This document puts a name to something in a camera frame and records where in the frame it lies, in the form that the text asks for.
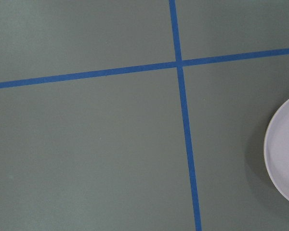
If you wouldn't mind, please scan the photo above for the pink plate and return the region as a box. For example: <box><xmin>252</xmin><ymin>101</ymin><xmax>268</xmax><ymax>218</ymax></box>
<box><xmin>263</xmin><ymin>99</ymin><xmax>289</xmax><ymax>201</ymax></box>

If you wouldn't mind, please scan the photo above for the brown paper table cover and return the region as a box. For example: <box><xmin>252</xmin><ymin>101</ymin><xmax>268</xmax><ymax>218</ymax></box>
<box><xmin>0</xmin><ymin>0</ymin><xmax>289</xmax><ymax>231</ymax></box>

